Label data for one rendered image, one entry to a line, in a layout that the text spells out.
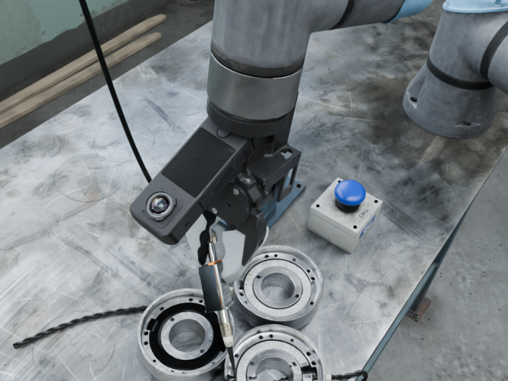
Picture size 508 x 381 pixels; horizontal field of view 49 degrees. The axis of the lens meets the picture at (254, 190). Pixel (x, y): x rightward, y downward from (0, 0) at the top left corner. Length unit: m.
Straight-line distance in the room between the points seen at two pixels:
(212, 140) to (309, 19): 0.13
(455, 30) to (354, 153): 0.23
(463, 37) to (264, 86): 0.50
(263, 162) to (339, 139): 0.40
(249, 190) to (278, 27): 0.15
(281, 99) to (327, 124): 0.49
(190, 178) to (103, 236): 0.32
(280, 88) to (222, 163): 0.08
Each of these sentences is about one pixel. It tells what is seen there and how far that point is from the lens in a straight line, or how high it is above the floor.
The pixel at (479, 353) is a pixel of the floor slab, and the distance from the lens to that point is 1.70.
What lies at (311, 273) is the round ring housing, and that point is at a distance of 0.68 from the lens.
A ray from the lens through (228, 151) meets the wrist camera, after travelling 0.46.
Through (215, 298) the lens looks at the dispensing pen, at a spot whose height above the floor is 0.90.
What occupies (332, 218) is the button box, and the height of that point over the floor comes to 0.84.
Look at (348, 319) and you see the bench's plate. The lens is 0.69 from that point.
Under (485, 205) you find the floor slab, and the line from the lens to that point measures 2.06.
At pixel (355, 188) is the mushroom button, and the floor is 0.87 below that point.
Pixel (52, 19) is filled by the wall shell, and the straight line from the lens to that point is 2.44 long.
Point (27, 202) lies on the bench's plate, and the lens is 0.82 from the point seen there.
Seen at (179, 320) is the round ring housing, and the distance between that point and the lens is 0.64.
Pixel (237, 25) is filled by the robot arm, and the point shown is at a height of 1.18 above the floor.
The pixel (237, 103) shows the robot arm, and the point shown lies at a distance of 0.44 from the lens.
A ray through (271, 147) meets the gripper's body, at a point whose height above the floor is 1.04.
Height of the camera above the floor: 1.39
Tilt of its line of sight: 47 degrees down
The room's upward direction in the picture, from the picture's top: 4 degrees clockwise
